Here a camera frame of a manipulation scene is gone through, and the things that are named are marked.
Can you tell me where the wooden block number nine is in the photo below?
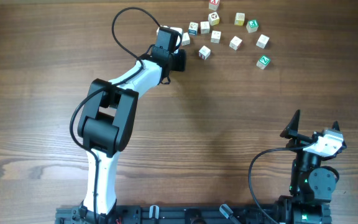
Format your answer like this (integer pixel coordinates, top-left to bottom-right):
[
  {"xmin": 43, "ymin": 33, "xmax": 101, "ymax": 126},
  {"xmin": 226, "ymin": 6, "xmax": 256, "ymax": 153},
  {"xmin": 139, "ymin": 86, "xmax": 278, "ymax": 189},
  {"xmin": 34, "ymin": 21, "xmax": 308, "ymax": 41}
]
[{"xmin": 198, "ymin": 45, "xmax": 211, "ymax": 60}]

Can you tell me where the wooden block red picture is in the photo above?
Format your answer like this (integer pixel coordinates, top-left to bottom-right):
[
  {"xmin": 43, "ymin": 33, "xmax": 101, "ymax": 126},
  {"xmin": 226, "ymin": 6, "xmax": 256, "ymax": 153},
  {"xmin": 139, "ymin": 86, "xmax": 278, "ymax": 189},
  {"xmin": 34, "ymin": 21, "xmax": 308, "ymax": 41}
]
[{"xmin": 229, "ymin": 36, "xmax": 242, "ymax": 50}]

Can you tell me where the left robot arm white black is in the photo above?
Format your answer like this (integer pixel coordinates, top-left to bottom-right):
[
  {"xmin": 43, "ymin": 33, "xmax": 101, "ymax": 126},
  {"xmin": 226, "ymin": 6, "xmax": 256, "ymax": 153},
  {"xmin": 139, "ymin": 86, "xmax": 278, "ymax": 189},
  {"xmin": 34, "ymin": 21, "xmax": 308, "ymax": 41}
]
[{"xmin": 73, "ymin": 26, "xmax": 186, "ymax": 216}]

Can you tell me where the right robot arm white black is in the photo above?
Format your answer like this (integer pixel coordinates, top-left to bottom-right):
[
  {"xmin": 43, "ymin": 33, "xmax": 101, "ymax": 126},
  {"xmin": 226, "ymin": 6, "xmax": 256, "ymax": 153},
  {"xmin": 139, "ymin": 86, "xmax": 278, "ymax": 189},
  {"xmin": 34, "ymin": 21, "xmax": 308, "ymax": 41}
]
[{"xmin": 273, "ymin": 110, "xmax": 347, "ymax": 224}]

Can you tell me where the wooden block number eight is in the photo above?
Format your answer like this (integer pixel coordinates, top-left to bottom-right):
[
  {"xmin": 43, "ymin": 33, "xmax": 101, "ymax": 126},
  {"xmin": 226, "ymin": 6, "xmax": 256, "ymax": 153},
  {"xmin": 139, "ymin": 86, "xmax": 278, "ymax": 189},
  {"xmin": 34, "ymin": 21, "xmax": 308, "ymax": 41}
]
[{"xmin": 181, "ymin": 32, "xmax": 191, "ymax": 46}]

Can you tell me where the blue sided wooden block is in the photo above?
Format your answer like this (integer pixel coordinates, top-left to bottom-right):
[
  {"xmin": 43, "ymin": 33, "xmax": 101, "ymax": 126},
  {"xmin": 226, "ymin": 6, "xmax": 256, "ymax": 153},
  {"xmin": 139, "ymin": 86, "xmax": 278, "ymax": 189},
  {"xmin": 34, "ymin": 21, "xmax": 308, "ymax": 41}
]
[{"xmin": 188, "ymin": 22, "xmax": 198, "ymax": 35}]

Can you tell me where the wooden block beside blue one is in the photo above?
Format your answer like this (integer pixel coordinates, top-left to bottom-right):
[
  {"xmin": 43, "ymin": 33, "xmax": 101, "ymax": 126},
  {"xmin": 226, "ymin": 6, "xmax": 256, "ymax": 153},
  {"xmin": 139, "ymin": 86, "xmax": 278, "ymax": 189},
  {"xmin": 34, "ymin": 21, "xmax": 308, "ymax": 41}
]
[{"xmin": 200, "ymin": 21, "xmax": 210, "ymax": 34}]

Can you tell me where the wooden block number one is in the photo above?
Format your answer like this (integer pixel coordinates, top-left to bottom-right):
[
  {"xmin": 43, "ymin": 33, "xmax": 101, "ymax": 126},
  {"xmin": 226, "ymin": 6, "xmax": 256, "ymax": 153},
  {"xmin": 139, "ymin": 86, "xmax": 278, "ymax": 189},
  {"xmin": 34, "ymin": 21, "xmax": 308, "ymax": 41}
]
[{"xmin": 211, "ymin": 30, "xmax": 221, "ymax": 44}]

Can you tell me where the yellow wooden block with animal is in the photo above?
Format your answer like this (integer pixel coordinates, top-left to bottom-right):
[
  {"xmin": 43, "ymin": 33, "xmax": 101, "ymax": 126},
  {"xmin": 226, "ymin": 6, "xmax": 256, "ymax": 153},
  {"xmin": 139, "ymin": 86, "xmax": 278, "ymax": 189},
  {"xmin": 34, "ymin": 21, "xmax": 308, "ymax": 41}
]
[{"xmin": 208, "ymin": 12, "xmax": 220, "ymax": 26}]

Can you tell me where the red X wooden block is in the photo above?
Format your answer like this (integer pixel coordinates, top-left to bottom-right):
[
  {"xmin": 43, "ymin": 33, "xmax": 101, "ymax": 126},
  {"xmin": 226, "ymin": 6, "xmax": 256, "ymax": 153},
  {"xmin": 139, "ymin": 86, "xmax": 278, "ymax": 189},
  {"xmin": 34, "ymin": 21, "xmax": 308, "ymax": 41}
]
[{"xmin": 209, "ymin": 0, "xmax": 220, "ymax": 11}]

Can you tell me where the green Z wooden block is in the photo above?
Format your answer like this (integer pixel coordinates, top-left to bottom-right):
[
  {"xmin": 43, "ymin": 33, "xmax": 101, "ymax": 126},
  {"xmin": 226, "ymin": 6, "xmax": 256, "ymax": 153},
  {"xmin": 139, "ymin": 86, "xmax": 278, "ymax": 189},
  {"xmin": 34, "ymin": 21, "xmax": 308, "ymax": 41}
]
[{"xmin": 256, "ymin": 55, "xmax": 271, "ymax": 70}]

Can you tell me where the yellow plain wooden block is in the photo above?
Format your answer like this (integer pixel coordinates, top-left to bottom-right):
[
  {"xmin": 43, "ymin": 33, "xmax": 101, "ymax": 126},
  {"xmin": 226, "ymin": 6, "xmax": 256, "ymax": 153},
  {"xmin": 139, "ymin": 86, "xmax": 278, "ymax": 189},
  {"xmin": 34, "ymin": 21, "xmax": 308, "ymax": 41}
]
[{"xmin": 234, "ymin": 12, "xmax": 246, "ymax": 26}]

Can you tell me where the green letter wooden block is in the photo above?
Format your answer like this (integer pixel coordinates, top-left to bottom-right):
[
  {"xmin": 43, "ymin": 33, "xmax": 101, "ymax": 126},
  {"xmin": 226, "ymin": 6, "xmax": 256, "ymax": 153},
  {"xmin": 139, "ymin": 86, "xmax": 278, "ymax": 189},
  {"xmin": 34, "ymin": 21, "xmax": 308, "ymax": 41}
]
[{"xmin": 246, "ymin": 19, "xmax": 259, "ymax": 33}]

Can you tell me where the white wooden block far right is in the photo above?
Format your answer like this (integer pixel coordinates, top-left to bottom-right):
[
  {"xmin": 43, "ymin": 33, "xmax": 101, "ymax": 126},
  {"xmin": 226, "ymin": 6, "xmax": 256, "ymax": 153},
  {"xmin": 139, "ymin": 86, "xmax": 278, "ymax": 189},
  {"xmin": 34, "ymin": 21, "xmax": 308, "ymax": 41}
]
[{"xmin": 256, "ymin": 34, "xmax": 269, "ymax": 49}]

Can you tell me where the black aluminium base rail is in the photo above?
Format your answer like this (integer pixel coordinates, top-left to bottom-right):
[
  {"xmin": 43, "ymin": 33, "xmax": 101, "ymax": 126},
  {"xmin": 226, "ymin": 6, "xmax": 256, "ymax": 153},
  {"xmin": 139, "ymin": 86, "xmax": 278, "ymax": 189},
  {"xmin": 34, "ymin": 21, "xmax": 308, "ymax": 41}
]
[{"xmin": 54, "ymin": 203, "xmax": 332, "ymax": 224}]

